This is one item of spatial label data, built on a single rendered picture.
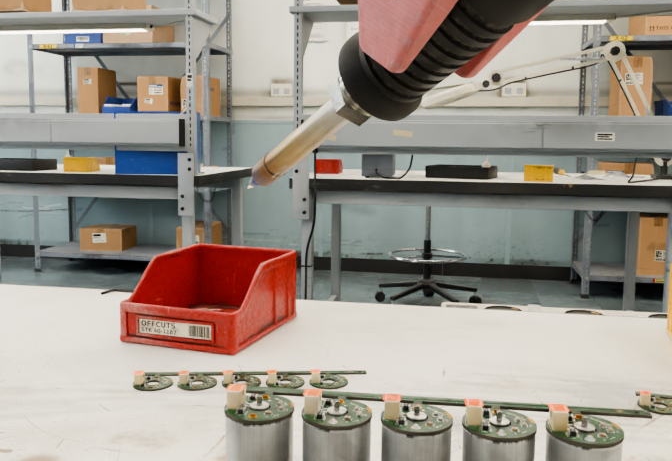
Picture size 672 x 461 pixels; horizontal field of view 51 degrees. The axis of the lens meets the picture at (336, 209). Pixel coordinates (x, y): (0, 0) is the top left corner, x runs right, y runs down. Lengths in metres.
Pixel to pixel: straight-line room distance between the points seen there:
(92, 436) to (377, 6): 0.30
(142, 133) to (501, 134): 1.30
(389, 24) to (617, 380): 0.39
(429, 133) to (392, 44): 2.32
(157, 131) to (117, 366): 2.23
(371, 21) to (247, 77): 4.68
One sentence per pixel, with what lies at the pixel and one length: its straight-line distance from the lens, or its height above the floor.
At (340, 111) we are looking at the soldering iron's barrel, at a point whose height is 0.92.
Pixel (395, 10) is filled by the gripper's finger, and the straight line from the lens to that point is 0.16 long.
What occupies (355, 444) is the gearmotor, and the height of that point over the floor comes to 0.80.
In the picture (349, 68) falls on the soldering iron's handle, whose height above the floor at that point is 0.93.
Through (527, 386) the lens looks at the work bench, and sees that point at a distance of 0.48.
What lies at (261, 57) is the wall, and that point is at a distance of 4.82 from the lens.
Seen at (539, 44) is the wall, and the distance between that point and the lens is 4.66.
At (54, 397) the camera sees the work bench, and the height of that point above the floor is 0.75.
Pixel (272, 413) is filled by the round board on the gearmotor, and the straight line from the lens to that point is 0.26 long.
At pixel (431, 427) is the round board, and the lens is 0.25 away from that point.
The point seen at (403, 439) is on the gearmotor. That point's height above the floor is 0.81.
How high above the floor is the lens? 0.91
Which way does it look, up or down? 6 degrees down
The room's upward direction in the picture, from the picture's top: 1 degrees clockwise
